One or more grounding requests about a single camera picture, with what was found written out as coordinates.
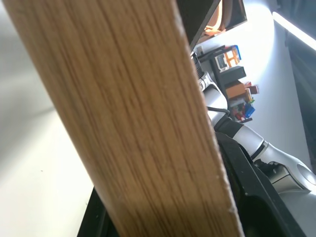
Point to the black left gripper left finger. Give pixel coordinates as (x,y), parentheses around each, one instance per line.
(97,217)

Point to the black storage rack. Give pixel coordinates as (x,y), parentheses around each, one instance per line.
(227,74)

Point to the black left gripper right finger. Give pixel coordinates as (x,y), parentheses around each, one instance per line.
(256,202)

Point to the orange and blue toy box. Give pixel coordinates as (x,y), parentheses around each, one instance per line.
(228,59)

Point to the blue and red small toys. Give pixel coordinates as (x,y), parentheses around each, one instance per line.
(244,111)

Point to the orange and red toy blocks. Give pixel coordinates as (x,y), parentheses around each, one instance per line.
(240,91)

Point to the light wooden board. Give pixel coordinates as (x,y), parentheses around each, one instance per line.
(118,118)

